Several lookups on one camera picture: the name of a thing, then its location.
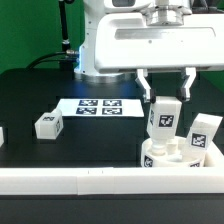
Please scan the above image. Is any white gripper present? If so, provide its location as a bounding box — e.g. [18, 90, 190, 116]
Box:
[95, 13, 224, 103]

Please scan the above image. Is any white round stool seat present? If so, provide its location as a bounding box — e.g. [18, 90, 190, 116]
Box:
[141, 136, 205, 168]

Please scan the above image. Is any white marker sheet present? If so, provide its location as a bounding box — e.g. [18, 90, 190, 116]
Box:
[57, 99, 144, 117]

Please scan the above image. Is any white U-shaped fence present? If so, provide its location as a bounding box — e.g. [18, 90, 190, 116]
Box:
[0, 126, 224, 196]

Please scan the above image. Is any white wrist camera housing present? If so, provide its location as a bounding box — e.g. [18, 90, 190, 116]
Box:
[104, 0, 154, 14]

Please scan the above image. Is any black cable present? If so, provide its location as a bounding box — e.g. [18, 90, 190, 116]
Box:
[26, 49, 81, 70]

